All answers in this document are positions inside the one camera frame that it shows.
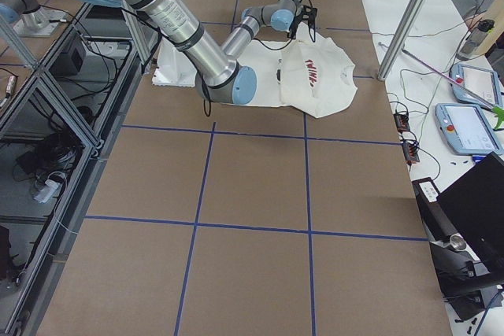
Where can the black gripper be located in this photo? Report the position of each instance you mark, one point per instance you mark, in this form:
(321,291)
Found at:
(294,24)

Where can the cream long sleeve shirt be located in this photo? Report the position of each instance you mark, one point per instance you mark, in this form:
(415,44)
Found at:
(312,75)

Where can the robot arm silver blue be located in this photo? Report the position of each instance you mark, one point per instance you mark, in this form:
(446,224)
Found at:
(283,16)
(221,78)

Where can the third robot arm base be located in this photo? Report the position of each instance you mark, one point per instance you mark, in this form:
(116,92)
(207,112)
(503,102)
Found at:
(30,19)

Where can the red black circuit board upper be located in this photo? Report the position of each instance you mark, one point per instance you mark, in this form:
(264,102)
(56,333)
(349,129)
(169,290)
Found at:
(402,122)

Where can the red black circuit board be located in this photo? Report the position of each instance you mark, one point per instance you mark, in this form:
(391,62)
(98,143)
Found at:
(410,152)
(402,122)

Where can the red black circuit board lower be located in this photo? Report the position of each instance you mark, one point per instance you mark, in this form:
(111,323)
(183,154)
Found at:
(410,152)

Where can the clear water bottle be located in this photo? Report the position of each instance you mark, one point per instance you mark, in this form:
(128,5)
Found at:
(477,36)

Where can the near teach pendant tablet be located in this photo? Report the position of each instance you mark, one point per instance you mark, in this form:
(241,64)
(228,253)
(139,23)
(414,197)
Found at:
(466,129)

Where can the teach pendant tablet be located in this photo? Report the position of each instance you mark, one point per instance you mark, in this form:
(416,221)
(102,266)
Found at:
(466,129)
(481,81)

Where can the far teach pendant tablet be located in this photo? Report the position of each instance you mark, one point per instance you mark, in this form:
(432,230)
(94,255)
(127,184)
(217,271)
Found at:
(481,81)

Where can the metal reacher grabber tool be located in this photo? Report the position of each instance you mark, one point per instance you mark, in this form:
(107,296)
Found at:
(442,76)

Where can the black monitor on stand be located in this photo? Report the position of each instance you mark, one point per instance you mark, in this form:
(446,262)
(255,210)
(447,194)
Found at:
(466,224)

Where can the white power strip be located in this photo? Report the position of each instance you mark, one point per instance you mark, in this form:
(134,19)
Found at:
(47,191)

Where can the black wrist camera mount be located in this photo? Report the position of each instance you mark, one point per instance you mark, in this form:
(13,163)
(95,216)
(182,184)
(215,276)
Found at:
(308,17)

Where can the aluminium frame side rail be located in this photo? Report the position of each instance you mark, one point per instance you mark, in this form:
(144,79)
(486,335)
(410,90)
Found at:
(60,128)

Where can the aluminium frame post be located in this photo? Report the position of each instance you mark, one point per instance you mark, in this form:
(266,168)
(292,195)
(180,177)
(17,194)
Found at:
(406,23)

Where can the black box under frame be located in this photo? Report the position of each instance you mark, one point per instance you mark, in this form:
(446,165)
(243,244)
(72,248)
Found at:
(70,60)

